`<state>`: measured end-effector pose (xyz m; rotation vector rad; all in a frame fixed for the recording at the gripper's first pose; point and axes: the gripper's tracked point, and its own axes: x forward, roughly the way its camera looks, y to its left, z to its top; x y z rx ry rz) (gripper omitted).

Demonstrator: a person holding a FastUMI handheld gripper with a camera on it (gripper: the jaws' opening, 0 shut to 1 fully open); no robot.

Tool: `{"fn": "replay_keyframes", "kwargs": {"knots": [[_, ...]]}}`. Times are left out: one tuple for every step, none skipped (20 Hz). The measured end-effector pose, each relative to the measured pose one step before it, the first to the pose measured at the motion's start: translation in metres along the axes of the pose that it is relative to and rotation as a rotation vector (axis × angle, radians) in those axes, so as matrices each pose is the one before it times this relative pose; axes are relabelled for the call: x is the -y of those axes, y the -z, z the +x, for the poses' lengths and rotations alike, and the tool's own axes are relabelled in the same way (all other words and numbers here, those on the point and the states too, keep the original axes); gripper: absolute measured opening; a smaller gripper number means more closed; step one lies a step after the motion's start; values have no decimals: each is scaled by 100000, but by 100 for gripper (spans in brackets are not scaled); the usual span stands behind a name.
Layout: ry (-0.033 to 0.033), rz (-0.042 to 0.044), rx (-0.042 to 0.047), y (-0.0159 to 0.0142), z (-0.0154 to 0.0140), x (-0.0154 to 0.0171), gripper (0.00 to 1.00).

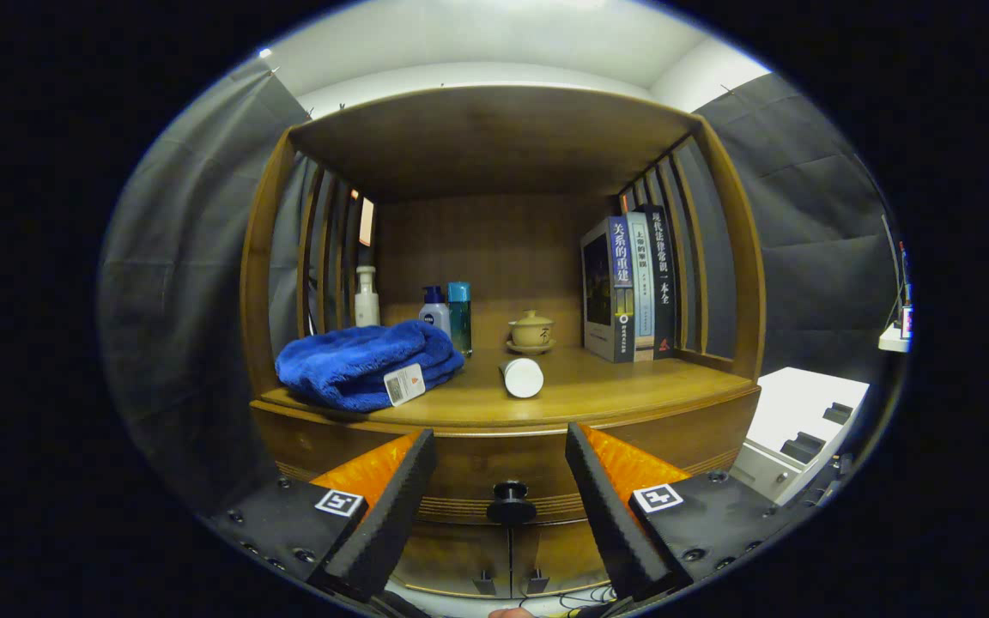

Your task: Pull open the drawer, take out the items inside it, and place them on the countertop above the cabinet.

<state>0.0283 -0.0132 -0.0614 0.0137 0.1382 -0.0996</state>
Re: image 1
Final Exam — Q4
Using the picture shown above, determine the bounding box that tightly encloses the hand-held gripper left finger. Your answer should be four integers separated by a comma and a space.
203, 427, 438, 602

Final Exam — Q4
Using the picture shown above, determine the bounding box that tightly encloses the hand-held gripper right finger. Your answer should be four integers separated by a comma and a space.
565, 422, 800, 602

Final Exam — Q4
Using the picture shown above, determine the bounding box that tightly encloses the black drawer knob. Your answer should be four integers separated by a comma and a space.
486, 481, 537, 524

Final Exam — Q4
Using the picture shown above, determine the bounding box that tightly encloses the wooden drawer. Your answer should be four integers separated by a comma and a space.
250, 386, 761, 526

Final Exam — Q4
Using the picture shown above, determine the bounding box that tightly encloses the white cream tube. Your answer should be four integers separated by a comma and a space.
499, 357, 545, 399

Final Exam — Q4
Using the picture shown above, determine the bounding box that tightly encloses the wooden cabinet door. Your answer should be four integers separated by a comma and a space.
391, 519, 513, 597
510, 519, 620, 597

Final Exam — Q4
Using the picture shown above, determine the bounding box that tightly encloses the wooden countertop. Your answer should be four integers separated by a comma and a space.
252, 343, 760, 430

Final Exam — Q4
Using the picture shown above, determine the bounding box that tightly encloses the wooden cabinet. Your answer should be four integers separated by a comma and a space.
240, 83, 768, 599

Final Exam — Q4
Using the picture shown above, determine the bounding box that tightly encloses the blue towel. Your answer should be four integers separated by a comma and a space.
276, 320, 466, 414

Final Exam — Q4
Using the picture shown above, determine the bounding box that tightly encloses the beige lidded tea cup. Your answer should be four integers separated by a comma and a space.
509, 310, 555, 348

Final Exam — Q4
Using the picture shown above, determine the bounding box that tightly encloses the white bottle blue cap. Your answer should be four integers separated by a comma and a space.
419, 286, 452, 337

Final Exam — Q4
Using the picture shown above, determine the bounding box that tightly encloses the teal clear bottle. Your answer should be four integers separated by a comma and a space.
447, 282, 474, 357

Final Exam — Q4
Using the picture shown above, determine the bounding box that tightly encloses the white side furniture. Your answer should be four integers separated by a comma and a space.
728, 367, 871, 507

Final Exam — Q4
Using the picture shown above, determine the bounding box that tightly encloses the white pump bottle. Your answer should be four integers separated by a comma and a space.
354, 265, 381, 328

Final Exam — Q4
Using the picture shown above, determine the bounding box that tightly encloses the grey book blue spine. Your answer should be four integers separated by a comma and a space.
580, 216, 637, 364

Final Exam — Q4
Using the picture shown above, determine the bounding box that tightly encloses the pale blue thin book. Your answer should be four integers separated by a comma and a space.
628, 211, 657, 361

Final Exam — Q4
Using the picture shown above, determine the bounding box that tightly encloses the black book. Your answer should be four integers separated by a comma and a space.
642, 204, 677, 360

